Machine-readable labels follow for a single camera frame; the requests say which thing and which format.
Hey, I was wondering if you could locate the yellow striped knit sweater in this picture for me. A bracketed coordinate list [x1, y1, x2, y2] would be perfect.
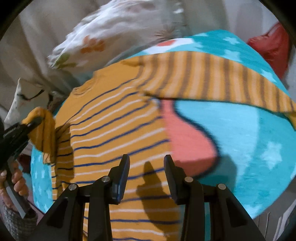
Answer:
[21, 51, 296, 241]

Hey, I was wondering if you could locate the checkered left sleeve forearm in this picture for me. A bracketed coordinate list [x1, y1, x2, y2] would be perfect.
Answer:
[1, 201, 38, 241]

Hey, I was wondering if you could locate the person's left hand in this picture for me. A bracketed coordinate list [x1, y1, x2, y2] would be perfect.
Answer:
[1, 161, 29, 211]

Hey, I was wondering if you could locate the white eyelash print pillow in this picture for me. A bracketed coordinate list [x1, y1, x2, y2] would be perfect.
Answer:
[4, 78, 66, 126]

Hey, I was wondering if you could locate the turquoise cartoon plush blanket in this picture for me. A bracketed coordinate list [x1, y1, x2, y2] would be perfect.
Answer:
[30, 29, 296, 220]

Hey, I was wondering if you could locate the white leaf print pillow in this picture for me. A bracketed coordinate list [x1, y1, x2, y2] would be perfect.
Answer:
[48, 1, 188, 74]

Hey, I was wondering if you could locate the red cushion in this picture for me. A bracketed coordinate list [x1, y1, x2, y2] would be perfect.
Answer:
[247, 22, 292, 79]

